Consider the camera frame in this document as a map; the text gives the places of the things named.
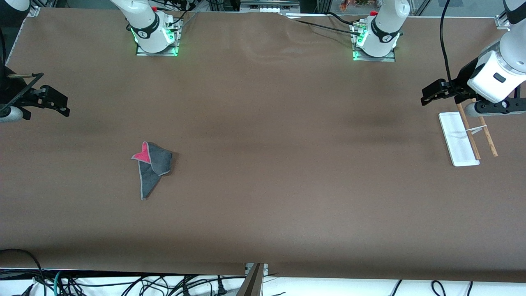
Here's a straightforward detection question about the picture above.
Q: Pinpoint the white rack base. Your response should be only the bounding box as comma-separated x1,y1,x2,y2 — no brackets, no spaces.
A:
438,112,480,167

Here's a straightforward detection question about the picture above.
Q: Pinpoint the white grey power strip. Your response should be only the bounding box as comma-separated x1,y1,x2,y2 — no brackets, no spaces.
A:
240,0,301,13

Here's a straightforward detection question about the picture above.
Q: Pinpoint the black looped floor cable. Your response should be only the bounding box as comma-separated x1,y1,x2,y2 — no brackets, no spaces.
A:
0,248,44,288

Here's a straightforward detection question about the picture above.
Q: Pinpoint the aluminium bracket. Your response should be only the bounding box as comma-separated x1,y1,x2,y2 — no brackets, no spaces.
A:
245,263,269,277

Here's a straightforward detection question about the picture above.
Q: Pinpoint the short black cable on table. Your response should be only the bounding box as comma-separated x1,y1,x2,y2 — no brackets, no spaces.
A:
327,12,366,28

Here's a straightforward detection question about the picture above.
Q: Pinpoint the long black cable on table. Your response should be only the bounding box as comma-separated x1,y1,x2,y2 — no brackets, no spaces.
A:
284,14,363,36

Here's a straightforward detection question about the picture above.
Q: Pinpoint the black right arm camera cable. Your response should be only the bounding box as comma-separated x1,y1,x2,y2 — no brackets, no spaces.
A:
0,72,45,111

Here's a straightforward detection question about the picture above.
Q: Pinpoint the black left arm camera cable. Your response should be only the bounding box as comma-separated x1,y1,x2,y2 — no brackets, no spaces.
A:
439,0,463,93

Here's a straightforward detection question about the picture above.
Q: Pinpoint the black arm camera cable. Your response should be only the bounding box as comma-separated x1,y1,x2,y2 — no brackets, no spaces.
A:
439,0,463,93
0,72,45,111

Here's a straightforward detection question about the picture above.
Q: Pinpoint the grey towel with pink side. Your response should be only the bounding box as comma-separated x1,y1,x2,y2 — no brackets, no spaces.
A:
131,141,173,201

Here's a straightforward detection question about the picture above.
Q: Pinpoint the brown table cover sheet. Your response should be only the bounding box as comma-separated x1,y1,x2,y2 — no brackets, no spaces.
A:
0,7,526,283

